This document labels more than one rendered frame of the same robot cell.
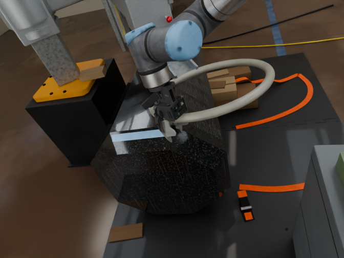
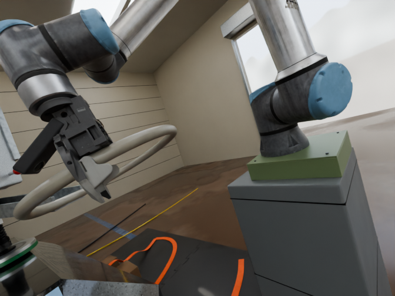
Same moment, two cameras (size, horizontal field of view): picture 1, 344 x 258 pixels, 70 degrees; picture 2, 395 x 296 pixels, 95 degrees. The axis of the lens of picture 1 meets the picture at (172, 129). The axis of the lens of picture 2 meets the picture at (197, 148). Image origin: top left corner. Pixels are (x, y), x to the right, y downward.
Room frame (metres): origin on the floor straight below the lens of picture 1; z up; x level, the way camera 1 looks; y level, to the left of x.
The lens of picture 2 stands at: (0.28, 0.24, 1.10)
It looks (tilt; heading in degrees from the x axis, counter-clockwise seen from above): 4 degrees down; 294
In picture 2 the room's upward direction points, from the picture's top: 18 degrees counter-clockwise
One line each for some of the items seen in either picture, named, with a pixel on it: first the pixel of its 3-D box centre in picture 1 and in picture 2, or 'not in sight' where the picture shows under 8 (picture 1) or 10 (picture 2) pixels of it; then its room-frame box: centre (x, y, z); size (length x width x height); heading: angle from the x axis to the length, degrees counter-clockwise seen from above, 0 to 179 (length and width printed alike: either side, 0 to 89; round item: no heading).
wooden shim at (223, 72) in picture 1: (216, 73); not in sight; (2.27, -0.67, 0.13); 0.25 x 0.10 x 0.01; 80
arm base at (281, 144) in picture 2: not in sight; (280, 137); (0.27, -0.59, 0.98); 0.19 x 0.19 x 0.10
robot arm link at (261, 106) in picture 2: not in sight; (273, 106); (0.26, -0.58, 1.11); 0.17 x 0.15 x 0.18; 130
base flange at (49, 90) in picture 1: (70, 79); not in sight; (1.96, 0.67, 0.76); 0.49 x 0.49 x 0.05; 71
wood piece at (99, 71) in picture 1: (92, 73); not in sight; (1.83, 0.45, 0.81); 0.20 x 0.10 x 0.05; 79
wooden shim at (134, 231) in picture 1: (126, 232); not in sight; (0.89, 0.55, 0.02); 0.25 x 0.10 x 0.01; 80
